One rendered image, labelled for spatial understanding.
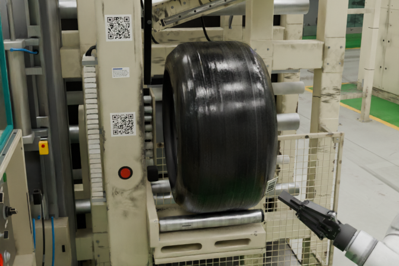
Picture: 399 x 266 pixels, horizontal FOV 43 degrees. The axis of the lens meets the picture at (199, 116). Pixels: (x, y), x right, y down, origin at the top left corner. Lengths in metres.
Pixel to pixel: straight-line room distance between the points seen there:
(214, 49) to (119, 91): 0.31
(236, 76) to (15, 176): 0.66
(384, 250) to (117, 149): 0.81
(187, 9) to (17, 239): 0.98
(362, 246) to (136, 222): 0.70
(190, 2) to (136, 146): 0.61
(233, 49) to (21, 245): 0.83
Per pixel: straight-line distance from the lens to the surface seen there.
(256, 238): 1.68
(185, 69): 1.47
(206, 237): 1.63
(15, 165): 1.44
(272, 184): 1.54
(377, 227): 3.63
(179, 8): 1.90
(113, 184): 1.62
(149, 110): 1.96
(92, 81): 1.53
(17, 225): 1.52
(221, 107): 1.41
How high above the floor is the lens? 1.69
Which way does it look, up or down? 17 degrees down
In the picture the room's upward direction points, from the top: straight up
